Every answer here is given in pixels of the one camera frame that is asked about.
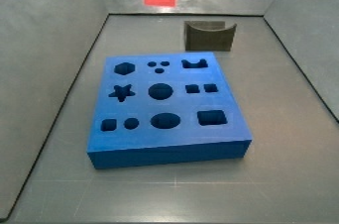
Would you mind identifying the blue shape board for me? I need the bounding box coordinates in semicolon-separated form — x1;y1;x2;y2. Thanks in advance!
87;52;253;169

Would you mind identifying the black curved fixture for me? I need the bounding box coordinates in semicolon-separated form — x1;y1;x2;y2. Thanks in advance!
185;21;238;52

